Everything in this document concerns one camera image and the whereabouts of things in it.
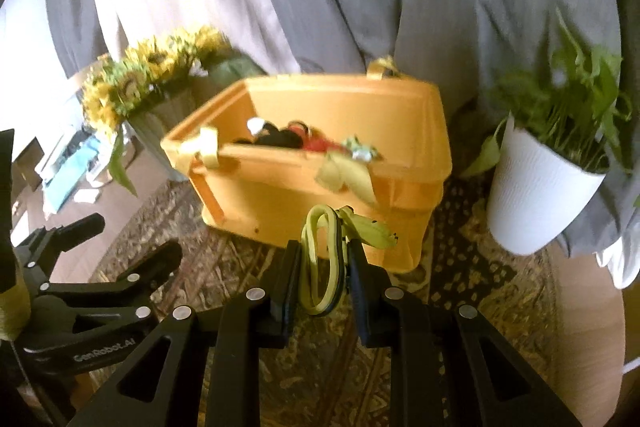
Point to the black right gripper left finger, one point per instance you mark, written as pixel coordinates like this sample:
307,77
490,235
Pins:
202,364

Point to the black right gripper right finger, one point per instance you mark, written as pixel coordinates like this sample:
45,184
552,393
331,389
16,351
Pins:
447,367

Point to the yellow green band toy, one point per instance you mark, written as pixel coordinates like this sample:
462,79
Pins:
324,240

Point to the light green soft toy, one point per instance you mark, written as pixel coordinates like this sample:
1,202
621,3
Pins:
360,151

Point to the black plush toy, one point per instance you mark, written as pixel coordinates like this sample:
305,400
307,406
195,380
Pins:
296,135

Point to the blue cloth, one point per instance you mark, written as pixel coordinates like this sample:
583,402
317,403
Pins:
64,182

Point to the patterned rug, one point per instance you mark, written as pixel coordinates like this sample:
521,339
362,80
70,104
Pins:
325,377

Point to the white plant pot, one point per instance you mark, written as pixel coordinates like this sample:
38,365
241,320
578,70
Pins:
535,194

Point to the grey ribbed vase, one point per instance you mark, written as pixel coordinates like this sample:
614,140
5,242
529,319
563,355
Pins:
152,124

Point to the orange plastic storage bin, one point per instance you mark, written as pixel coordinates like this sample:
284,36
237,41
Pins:
264,193

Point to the sunflower bouquet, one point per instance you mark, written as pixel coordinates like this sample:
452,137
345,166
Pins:
153,72

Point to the green potted plant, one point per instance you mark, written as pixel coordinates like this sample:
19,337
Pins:
576,110

